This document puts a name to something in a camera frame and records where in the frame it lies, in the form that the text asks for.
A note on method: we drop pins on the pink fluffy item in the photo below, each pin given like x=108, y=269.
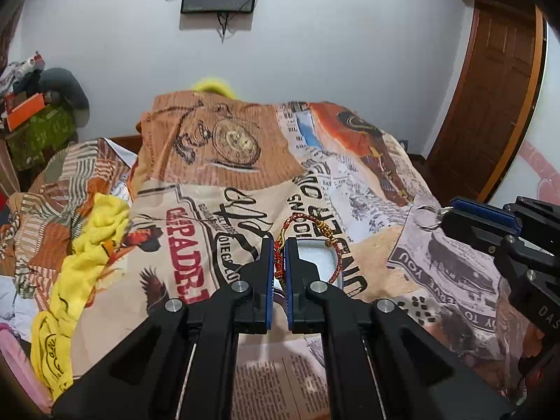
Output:
x=21, y=368

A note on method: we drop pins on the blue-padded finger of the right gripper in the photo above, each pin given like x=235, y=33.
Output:
x=480, y=226

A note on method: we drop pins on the pink heart wall stickers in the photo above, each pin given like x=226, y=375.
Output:
x=548, y=186

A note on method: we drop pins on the yellow pillow behind bed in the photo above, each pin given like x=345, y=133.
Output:
x=215, y=86

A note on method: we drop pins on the purple heart-shaped jewelry box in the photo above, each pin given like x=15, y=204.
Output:
x=317, y=252

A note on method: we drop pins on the yellow cloth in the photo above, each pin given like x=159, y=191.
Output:
x=52, y=329

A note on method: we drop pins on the dark grey bag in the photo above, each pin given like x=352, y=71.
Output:
x=63, y=82

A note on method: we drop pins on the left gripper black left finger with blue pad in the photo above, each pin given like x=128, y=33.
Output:
x=180, y=362

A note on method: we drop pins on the green patterned box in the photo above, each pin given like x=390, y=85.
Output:
x=48, y=130

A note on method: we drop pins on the orange box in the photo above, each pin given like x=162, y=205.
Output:
x=24, y=111

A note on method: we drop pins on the printed newspaper-pattern bedspread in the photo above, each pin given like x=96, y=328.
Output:
x=215, y=176

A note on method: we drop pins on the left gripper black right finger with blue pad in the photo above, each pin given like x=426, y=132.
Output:
x=380, y=364

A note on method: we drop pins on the brown wooden door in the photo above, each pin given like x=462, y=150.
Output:
x=493, y=101

